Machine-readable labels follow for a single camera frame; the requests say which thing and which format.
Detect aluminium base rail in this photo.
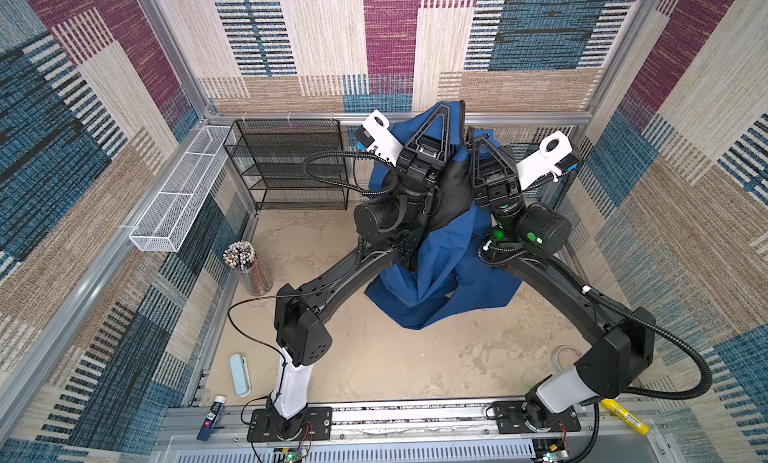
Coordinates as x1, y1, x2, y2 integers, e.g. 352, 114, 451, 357
149, 397, 685, 462

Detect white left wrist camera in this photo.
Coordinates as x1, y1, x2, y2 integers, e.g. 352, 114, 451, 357
355, 110, 403, 166

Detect blue white glue stick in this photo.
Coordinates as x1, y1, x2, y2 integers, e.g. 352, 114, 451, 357
196, 395, 227, 442

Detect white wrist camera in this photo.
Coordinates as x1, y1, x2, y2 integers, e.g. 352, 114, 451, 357
355, 110, 403, 166
517, 131, 581, 190

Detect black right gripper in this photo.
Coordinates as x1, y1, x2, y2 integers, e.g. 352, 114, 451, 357
470, 133, 526, 232

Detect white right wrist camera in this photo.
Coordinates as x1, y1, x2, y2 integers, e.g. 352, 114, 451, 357
517, 131, 581, 190

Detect yellow marker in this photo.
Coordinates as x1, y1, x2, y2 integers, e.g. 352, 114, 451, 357
601, 398, 650, 435

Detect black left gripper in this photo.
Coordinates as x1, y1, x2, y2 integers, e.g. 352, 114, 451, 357
381, 122, 440, 235

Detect black wire mesh shelf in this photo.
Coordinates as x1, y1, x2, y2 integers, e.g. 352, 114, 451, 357
224, 119, 349, 210

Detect blue zip jacket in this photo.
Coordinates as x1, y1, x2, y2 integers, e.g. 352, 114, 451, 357
365, 101, 522, 330

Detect clear tape roll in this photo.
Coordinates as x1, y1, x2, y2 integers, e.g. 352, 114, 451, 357
551, 345, 583, 373

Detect pale blue flat case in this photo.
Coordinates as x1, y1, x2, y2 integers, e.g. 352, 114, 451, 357
229, 353, 251, 397

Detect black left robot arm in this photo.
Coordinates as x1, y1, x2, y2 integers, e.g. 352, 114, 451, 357
247, 101, 465, 443

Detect metal cup of pens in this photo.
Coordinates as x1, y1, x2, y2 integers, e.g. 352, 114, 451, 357
223, 241, 273, 296

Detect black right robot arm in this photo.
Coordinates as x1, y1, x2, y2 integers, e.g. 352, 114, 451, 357
467, 132, 713, 432

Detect white wire mesh basket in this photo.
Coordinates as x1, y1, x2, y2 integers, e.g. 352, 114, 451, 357
129, 126, 229, 253

